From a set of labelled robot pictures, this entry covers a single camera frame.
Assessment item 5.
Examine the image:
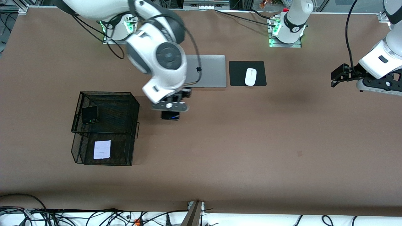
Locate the thick black floor cable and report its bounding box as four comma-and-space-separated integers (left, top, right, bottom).
0, 194, 47, 211

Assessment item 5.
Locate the metal frame box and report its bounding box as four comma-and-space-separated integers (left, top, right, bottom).
183, 0, 230, 10

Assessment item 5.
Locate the black table cable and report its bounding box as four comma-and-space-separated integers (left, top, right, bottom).
248, 9, 274, 19
215, 9, 278, 27

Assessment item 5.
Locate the black mouse pad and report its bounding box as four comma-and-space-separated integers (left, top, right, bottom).
228, 61, 267, 87

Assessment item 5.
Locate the small black flip phone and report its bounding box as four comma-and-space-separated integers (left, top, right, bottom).
82, 105, 99, 125

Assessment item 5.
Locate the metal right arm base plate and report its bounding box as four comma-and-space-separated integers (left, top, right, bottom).
103, 34, 128, 45

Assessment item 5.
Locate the tall black smartphone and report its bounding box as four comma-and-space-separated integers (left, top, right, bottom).
161, 110, 180, 121

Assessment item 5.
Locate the lavender flip phone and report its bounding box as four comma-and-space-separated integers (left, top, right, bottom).
93, 140, 111, 160

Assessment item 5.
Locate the white computer mouse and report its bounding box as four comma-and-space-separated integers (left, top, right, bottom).
245, 68, 257, 86

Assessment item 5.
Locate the silver closed laptop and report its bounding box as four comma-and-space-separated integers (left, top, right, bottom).
185, 55, 227, 89

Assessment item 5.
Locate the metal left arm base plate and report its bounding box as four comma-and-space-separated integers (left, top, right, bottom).
269, 17, 302, 48

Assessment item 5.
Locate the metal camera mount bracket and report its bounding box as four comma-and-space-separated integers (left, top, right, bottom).
181, 201, 205, 226

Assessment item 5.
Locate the black wire mesh tray rack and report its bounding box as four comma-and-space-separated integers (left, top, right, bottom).
71, 91, 140, 166

